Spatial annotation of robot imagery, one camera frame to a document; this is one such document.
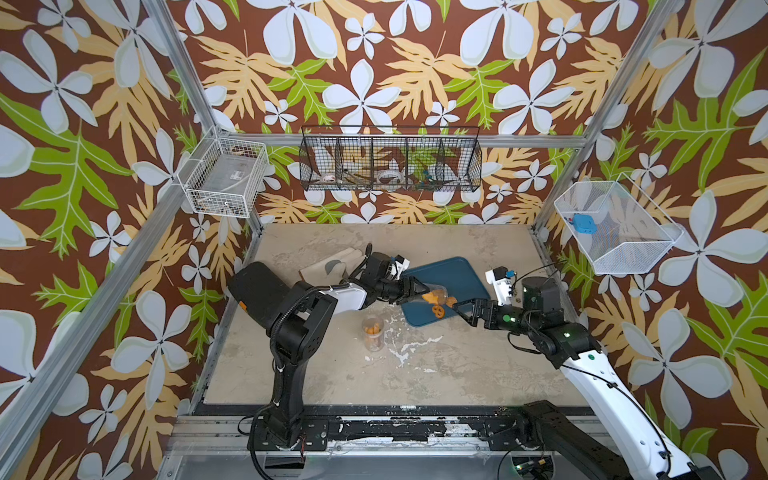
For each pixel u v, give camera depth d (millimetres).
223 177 861
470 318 652
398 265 897
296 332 539
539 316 563
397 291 849
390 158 973
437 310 956
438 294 934
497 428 751
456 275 1051
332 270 1067
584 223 862
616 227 821
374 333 826
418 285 882
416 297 840
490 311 638
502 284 676
